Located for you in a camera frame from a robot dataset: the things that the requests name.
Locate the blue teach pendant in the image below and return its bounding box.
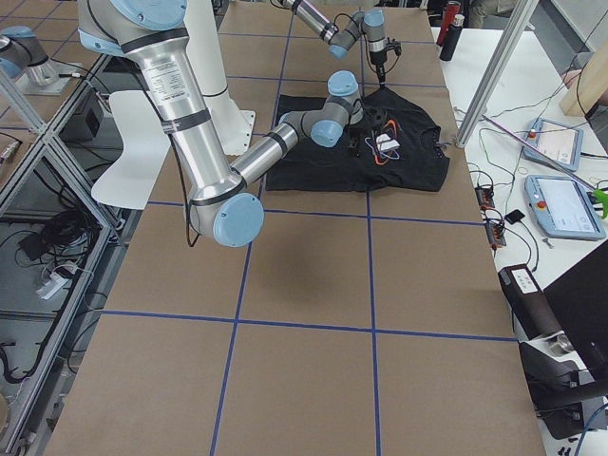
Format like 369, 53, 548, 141
523, 175, 606, 240
522, 118, 583, 171

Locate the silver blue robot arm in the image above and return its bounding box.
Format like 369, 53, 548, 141
78, 0, 364, 247
270, 0, 402, 88

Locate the metal reacher grabber stick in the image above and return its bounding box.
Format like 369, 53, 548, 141
482, 113, 600, 191

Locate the white pedestal base plate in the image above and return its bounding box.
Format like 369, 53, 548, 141
224, 99, 257, 156

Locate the green plastic object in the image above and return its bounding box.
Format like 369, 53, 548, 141
590, 188, 608, 219

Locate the dark red bottle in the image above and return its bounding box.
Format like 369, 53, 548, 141
436, 0, 461, 47

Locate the wooden beam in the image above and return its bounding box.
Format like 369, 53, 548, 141
560, 42, 608, 116

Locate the near blue teach pendant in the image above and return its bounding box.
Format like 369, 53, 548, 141
523, 175, 606, 240

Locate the black bottle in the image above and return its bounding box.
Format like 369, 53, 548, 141
439, 14, 466, 62

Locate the aluminium frame post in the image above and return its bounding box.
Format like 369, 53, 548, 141
455, 0, 539, 147

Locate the black monitor stand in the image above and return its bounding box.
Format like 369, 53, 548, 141
519, 332, 607, 440

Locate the orange circuit board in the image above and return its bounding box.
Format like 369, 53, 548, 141
484, 219, 506, 251
475, 185, 495, 210

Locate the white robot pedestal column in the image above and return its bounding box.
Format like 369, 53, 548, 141
184, 0, 227, 97

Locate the black box with label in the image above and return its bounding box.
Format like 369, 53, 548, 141
498, 264, 562, 339

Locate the black printed t-shirt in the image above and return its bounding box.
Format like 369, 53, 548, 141
265, 88, 450, 192

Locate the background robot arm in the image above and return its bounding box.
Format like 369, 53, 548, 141
1, 26, 67, 96

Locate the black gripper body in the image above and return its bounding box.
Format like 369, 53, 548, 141
368, 37, 402, 71
348, 106, 388, 155

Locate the far blue teach pendant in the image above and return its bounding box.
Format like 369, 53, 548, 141
522, 118, 583, 171

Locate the white power strip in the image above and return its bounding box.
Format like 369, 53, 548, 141
36, 270, 71, 300

